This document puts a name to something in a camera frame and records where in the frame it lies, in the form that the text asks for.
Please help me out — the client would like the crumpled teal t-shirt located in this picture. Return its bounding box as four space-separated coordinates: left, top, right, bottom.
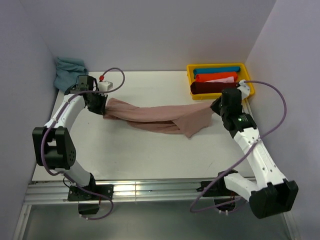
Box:
53 57 88 93

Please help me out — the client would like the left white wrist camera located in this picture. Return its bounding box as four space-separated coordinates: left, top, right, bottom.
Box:
97 80 113 92

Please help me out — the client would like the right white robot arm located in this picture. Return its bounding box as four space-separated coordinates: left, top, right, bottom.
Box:
210 88 299 219

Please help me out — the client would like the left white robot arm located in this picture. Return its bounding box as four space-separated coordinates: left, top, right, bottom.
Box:
32 75 113 200

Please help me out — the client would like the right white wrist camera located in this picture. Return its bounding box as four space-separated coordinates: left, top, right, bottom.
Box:
237 79 251 100

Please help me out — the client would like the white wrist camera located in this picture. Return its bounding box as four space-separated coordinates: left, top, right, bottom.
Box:
237 79 251 100
97 80 113 92

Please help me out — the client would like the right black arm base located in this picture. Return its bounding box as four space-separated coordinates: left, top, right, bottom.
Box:
196 169 238 213

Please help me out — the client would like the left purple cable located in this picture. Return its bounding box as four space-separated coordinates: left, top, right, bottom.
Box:
41 67 126 221

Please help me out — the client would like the rolled blue t-shirt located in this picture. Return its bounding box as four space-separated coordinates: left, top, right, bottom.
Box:
193 66 241 76

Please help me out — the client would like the rolled maroon t-shirt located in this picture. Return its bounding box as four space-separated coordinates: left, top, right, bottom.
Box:
190 81 238 95

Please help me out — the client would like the pink printed t-shirt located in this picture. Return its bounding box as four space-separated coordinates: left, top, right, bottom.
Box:
103 98 214 138

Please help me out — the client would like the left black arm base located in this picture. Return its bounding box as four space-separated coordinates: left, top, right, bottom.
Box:
67 184 114 216

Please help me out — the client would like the rolled orange t-shirt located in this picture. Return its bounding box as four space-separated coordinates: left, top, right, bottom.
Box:
195 71 238 83

